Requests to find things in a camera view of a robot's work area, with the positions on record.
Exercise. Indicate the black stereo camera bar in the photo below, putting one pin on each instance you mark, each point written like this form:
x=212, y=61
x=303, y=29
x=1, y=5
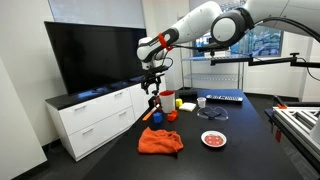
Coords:
x=216, y=50

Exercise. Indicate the white cabinet black top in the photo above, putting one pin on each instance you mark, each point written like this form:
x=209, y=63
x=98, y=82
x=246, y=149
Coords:
x=96, y=123

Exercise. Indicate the red tag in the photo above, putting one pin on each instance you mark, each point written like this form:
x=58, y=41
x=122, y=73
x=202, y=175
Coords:
x=278, y=136

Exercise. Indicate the blue block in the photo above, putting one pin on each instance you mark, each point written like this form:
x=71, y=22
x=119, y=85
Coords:
x=157, y=118

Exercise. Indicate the orange block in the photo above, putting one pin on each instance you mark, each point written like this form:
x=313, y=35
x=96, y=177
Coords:
x=172, y=116

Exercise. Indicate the large black television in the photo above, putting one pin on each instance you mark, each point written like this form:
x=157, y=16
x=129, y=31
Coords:
x=100, y=56

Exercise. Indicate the window with outdoor view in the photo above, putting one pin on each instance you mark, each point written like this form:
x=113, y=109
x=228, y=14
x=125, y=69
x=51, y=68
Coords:
x=266, y=43

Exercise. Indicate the white coffee pod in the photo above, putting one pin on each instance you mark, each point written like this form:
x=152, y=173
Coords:
x=201, y=102

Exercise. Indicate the clear safety glasses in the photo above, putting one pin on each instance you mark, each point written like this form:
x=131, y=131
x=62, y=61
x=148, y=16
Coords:
x=213, y=114

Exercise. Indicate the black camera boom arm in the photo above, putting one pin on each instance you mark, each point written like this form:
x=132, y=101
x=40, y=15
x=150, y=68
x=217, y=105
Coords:
x=273, y=60

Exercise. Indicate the black remote keyboard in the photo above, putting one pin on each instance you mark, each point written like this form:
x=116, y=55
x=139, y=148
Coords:
x=224, y=98

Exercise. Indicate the yellow block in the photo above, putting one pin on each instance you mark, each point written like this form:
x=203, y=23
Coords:
x=179, y=103

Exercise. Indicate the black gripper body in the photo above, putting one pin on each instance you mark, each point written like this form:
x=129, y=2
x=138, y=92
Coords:
x=153, y=76

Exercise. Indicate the black rectangular box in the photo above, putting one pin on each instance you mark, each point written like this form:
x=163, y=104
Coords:
x=186, y=93

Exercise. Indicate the black clamp with knob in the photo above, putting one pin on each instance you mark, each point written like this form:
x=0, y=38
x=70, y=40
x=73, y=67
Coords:
x=152, y=101

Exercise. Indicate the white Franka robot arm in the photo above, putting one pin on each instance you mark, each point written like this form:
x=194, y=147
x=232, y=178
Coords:
x=196, y=23

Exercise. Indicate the white cup red inside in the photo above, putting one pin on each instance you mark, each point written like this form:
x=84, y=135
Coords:
x=167, y=104

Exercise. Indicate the frosted wall panel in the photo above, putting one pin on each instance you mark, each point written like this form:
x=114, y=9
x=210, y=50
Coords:
x=96, y=13

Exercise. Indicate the orange cloth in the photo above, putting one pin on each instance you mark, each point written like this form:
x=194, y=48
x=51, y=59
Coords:
x=160, y=141

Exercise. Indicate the small white red plate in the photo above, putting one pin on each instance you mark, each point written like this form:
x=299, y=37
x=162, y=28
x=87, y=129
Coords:
x=213, y=139

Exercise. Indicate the black orange bar clamp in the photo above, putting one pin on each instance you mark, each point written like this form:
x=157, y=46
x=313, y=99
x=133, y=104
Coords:
x=280, y=102

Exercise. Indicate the aluminium frame rails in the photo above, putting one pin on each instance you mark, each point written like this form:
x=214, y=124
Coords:
x=296, y=123

